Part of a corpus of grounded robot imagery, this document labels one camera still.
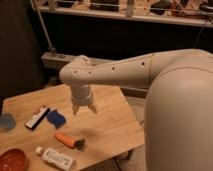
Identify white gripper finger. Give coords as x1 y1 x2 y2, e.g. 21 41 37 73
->
88 103 97 113
72 104 80 116

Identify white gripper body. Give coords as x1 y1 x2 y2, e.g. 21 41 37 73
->
70 85 93 106

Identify red ceramic bowl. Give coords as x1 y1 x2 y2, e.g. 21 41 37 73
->
0 148 27 171

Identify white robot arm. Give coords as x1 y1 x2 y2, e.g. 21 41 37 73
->
60 49 213 171

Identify blue sponge block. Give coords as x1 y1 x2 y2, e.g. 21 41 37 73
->
47 110 66 129

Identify orange toy carrot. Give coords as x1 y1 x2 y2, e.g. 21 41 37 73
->
54 133 85 149

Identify black white red box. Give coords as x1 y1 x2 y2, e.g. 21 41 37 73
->
25 105 50 130

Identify grey metal pole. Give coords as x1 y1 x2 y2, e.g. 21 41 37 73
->
32 0 56 56

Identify white plastic bottle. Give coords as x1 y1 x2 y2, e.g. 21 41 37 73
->
35 146 73 171

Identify light blue cup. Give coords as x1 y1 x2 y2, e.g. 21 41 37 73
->
0 113 16 130

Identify grey metal shelf frame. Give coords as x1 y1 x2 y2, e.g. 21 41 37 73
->
37 0 213 89

